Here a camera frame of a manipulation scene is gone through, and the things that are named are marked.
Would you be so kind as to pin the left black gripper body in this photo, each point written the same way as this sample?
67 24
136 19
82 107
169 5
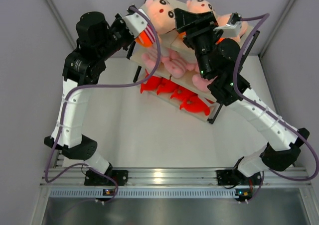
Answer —
119 36

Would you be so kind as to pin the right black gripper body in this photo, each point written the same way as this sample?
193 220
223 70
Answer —
205 36

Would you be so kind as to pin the boy doll black hair back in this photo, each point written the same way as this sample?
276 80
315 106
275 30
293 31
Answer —
200 6

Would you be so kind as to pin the pink striped frog plush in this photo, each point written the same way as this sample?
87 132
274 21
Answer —
149 57
201 83
176 65

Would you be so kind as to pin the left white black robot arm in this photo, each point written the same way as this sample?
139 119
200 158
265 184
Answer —
97 41

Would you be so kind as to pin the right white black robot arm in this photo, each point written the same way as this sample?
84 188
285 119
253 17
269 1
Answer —
219 59

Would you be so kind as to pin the red whale plush leftmost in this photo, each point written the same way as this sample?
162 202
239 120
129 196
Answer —
151 84

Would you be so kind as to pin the red whale plush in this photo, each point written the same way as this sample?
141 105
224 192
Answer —
151 84
196 104
182 94
166 86

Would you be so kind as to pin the red whale plush rightmost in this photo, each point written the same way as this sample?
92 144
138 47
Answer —
196 104

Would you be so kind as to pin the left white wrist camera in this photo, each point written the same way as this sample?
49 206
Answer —
136 22

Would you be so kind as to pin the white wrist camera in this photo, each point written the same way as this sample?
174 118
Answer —
136 22
229 24

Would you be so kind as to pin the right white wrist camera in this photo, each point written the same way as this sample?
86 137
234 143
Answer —
229 24

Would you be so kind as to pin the beige three-tier shelf black frame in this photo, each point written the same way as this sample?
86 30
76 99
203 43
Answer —
173 41

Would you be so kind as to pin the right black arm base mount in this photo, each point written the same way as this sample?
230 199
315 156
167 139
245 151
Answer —
228 179

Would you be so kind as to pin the aluminium rail base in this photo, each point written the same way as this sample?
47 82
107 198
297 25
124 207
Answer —
202 177

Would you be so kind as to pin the grey slotted cable duct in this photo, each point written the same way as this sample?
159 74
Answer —
100 193

